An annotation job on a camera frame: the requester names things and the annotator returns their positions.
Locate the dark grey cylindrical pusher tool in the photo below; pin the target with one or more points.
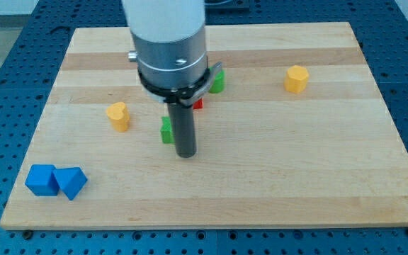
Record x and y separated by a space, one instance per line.
182 124

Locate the yellow hexagon block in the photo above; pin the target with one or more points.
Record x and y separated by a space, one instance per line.
296 79

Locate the yellow heart block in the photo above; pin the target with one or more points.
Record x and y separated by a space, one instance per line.
118 116

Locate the blue cube block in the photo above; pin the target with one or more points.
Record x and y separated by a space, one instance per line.
41 180

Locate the black clamp with metal lever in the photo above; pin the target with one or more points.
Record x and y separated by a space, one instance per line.
187 95

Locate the red block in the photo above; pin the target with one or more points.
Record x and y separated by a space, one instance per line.
198 104

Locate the light wooden board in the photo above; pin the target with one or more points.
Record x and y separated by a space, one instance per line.
327 157

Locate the green star block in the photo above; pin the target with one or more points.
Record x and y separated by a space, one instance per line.
166 131

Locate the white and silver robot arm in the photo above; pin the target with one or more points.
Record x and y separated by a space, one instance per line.
169 39

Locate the green round block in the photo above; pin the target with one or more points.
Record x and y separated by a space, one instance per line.
218 85

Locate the blue perforated metal table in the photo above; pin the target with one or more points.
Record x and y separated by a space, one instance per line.
29 71

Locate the blue triangle block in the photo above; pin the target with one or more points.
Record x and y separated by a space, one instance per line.
70 181

